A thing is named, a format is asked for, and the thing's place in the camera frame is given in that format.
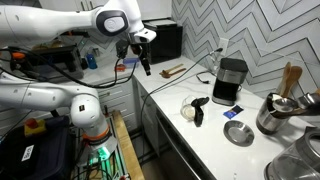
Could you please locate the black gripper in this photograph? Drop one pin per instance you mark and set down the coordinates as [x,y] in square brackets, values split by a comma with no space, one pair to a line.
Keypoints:
[137,49]

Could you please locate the black kettle lid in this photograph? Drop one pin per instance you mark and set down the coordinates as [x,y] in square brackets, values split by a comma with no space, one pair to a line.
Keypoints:
[200,101]

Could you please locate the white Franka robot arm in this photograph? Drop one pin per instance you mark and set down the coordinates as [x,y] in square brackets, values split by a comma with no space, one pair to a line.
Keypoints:
[50,20]

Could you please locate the plastic container blue lid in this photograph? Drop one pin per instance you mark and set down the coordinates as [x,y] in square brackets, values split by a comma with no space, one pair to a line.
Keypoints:
[130,62]

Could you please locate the small orange object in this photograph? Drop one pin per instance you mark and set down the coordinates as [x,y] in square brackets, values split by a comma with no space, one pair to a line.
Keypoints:
[120,67]

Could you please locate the small wooden spoon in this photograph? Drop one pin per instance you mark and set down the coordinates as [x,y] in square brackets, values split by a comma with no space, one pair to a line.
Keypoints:
[171,69]

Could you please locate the small wooden fork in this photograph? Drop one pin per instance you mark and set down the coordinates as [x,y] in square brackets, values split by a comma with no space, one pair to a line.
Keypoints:
[175,72]

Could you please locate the black toaster oven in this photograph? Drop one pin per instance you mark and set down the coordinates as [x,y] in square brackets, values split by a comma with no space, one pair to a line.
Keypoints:
[165,41]

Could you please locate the white cabinet drawers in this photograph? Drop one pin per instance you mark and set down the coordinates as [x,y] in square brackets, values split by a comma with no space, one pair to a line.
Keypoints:
[118,98]

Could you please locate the blue bottle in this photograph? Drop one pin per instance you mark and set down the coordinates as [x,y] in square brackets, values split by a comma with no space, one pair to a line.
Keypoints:
[91,61]

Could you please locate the wooden plank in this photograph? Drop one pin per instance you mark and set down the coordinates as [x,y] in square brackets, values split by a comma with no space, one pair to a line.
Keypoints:
[128,146]

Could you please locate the black kitchen appliance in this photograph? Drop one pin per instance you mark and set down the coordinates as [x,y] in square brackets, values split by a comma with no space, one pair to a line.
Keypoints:
[63,60]

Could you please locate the steel under-counter dishwasher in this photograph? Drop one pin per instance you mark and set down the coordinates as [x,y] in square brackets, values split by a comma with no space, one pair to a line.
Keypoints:
[176,146]

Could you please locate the black and silver coffee maker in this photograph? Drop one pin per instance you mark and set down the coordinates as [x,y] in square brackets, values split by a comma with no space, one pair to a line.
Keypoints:
[229,80]

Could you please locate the blue packet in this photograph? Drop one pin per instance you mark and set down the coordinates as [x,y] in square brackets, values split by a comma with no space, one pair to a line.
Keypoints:
[233,112]

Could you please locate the round metal bowl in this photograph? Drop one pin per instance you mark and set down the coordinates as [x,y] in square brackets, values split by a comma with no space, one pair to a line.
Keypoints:
[238,132]

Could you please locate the yellow box red stop button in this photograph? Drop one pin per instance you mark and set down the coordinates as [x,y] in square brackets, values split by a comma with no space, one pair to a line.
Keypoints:
[34,126]

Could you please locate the black pole orange clamp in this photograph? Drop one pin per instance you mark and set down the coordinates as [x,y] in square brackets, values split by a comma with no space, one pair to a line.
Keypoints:
[18,55]

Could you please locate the stainless steel utensil holder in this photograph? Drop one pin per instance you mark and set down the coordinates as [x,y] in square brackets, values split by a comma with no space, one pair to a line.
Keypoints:
[268,120]

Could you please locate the black equipment case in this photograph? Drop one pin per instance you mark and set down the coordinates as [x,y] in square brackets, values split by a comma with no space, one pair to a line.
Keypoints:
[40,150]

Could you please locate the wooden spatula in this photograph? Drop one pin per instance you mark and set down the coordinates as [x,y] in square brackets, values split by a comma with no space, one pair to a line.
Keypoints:
[285,75]

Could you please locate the metal ladle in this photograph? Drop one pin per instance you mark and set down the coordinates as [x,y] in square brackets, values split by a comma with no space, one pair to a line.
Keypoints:
[283,105]

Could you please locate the metal kitchen utensil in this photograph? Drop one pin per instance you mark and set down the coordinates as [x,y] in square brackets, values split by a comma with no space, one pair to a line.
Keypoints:
[310,99]

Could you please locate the glass pot with steel rim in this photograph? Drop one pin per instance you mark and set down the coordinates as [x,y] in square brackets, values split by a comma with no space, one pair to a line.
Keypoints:
[296,160]

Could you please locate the white wall outlet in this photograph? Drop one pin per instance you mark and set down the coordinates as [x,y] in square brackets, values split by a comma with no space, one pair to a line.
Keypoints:
[223,46]

